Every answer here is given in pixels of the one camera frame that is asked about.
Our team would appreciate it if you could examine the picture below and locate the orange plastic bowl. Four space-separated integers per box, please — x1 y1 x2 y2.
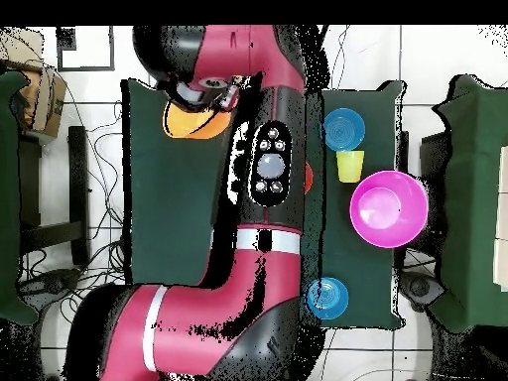
161 100 236 140

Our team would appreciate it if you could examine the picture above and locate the pink plastic bowl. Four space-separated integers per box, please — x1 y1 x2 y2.
348 170 430 250

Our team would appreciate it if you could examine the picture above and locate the dark green table cloth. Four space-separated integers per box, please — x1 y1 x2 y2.
120 78 408 331

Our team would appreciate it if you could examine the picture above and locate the blue plastic bowl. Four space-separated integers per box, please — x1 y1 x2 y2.
306 276 350 321
321 107 366 153

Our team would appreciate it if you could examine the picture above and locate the yellow plastic cup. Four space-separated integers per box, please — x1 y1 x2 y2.
335 149 365 185

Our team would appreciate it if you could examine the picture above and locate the cardboard box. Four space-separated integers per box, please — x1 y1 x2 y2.
0 27 68 139

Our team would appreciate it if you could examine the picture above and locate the green cloth side table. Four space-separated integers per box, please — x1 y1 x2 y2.
0 69 41 326
430 73 508 333

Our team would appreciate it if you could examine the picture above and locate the black stand base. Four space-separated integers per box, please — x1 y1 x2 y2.
399 271 446 314
17 268 82 309

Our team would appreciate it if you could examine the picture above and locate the white box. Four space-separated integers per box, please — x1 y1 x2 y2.
492 145 508 293

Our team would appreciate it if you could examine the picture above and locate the black square frame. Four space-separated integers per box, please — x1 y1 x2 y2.
56 26 116 73

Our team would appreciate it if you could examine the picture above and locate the black chair frame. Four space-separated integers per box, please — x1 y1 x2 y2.
17 125 91 268

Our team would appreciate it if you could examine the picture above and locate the tangle of floor cables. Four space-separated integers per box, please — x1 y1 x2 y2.
19 90 128 315

